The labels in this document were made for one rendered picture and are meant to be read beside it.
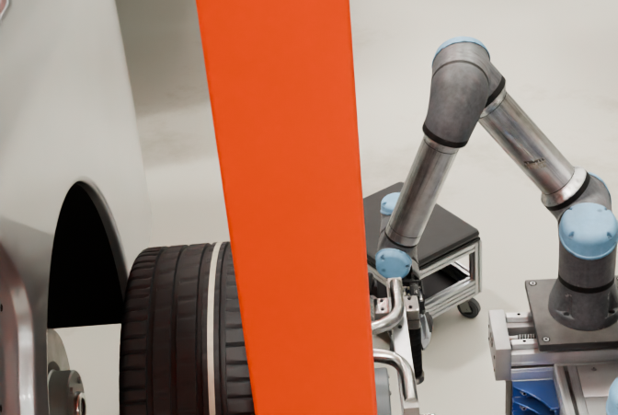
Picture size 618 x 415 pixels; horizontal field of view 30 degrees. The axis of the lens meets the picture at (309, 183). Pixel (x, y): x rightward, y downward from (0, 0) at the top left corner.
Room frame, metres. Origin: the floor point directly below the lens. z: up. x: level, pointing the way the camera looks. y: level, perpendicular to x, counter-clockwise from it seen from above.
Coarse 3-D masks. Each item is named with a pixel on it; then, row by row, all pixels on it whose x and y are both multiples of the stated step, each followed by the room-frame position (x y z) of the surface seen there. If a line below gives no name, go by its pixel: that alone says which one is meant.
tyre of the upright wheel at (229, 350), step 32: (160, 256) 1.78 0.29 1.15; (192, 256) 1.75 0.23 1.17; (224, 256) 1.75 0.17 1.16; (128, 288) 1.66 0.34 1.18; (160, 288) 1.65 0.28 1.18; (192, 288) 1.64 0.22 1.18; (224, 288) 1.64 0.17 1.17; (128, 320) 1.58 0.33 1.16; (160, 320) 1.57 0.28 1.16; (192, 320) 1.57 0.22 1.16; (224, 320) 1.57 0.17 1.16; (128, 352) 1.53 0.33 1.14; (160, 352) 1.52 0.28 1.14; (192, 352) 1.51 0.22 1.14; (224, 352) 1.51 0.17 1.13; (128, 384) 1.48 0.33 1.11; (160, 384) 1.47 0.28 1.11; (192, 384) 1.47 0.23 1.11; (224, 384) 1.47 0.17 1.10
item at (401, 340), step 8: (400, 320) 1.74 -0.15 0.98; (400, 328) 1.71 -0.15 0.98; (400, 336) 1.69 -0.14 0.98; (408, 336) 1.69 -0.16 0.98; (400, 344) 1.67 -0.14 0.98; (408, 344) 1.66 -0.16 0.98; (400, 352) 1.64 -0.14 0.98; (408, 352) 1.64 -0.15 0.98; (408, 360) 1.62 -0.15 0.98; (400, 384) 1.56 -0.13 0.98; (400, 392) 1.54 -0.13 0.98; (400, 400) 1.54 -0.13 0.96
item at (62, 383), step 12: (48, 336) 1.80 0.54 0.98; (48, 348) 1.78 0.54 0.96; (60, 348) 1.85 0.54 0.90; (48, 360) 1.76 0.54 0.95; (60, 360) 1.83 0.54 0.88; (48, 372) 1.74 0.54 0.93; (60, 372) 1.75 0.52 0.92; (72, 372) 1.75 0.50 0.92; (48, 384) 1.71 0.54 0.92; (60, 384) 1.71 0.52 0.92; (72, 384) 1.73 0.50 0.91; (60, 396) 1.69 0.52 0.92; (72, 396) 1.71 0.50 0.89; (60, 408) 1.67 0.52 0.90; (72, 408) 1.69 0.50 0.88
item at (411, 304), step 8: (408, 296) 1.84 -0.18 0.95; (416, 296) 1.84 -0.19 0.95; (376, 304) 1.83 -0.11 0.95; (384, 304) 1.83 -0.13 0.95; (408, 304) 1.82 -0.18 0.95; (416, 304) 1.82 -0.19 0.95; (376, 312) 1.81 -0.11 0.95; (384, 312) 1.80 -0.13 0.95; (408, 312) 1.80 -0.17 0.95; (416, 312) 1.80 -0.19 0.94; (408, 320) 1.80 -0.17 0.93; (416, 320) 1.80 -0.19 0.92; (408, 328) 1.80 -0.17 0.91; (416, 328) 1.80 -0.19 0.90
